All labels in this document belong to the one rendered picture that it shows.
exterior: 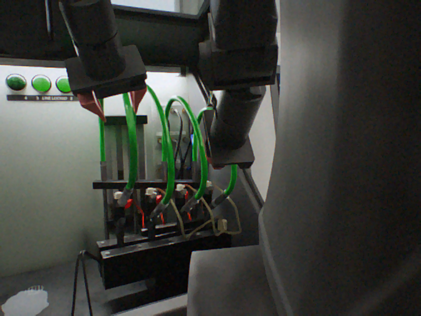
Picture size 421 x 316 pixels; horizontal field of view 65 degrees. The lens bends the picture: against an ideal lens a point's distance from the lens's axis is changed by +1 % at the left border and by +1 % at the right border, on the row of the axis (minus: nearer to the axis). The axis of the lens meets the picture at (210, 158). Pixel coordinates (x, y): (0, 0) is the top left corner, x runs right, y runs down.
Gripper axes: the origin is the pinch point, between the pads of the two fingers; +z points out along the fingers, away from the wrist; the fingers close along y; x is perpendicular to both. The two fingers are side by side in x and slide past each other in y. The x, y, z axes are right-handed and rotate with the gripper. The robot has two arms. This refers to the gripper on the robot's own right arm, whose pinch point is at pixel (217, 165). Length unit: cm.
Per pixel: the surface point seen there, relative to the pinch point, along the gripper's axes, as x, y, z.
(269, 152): -25.4, 22.0, 30.2
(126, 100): 15.2, 15.9, 0.3
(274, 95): -29, 38, 22
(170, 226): 5.9, 4.5, 38.1
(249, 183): -14.9, 9.5, 25.8
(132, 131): 14.4, 9.6, 1.9
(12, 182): 48, 23, 42
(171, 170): 7.1, 5.7, 10.2
